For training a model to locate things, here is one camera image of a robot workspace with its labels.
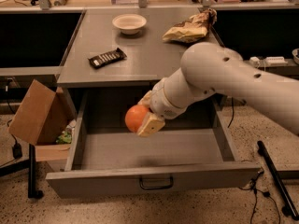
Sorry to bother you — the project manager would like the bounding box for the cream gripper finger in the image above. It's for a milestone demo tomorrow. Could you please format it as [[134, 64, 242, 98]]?
[[137, 112, 165, 137], [138, 91, 151, 108]]

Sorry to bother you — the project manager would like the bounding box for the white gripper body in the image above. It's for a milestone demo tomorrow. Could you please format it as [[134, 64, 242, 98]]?
[[149, 77, 187, 119]]

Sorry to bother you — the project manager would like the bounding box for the orange fruit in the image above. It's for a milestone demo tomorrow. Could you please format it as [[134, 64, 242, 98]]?
[[125, 105, 149, 133]]

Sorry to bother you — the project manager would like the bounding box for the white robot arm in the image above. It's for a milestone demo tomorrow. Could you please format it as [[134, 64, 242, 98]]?
[[136, 42, 299, 137]]

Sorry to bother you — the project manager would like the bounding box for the open grey top drawer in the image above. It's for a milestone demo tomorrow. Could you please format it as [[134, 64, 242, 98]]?
[[46, 92, 260, 198]]

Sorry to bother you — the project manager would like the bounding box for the grey cabinet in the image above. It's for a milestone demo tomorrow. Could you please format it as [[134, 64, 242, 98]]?
[[56, 7, 240, 110]]

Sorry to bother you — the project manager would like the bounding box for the black candy bar wrapper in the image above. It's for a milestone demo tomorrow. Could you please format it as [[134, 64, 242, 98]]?
[[89, 48, 127, 69]]

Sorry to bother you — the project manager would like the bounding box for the white bowl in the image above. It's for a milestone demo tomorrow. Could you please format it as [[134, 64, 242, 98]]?
[[112, 14, 147, 35]]

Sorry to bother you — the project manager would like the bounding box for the yellow chip bag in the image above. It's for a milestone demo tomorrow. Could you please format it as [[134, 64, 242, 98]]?
[[163, 8, 217, 44]]

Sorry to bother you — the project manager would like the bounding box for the green wrapper in box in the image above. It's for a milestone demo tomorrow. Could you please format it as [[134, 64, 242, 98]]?
[[56, 131, 72, 144]]

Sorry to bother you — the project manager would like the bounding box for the brown cardboard box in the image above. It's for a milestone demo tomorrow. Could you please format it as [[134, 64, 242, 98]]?
[[8, 79, 76, 161]]

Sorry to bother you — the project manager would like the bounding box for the white power strip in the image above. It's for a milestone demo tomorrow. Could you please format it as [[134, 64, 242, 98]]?
[[249, 56, 287, 67]]

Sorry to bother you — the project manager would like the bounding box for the black power adapter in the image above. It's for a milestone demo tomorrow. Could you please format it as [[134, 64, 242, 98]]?
[[12, 143, 22, 159]]

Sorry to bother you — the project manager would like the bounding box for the black metal stand leg left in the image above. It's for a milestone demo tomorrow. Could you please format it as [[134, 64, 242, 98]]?
[[28, 145, 43, 200]]

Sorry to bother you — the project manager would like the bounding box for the black metal bar right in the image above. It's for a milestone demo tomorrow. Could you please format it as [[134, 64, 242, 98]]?
[[257, 141, 299, 221]]

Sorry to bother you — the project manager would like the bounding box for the black drawer handle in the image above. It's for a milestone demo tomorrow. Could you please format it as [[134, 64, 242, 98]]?
[[139, 176, 174, 190]]

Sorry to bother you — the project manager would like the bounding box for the black cable on floor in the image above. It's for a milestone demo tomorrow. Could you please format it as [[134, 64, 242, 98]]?
[[237, 168, 282, 224]]

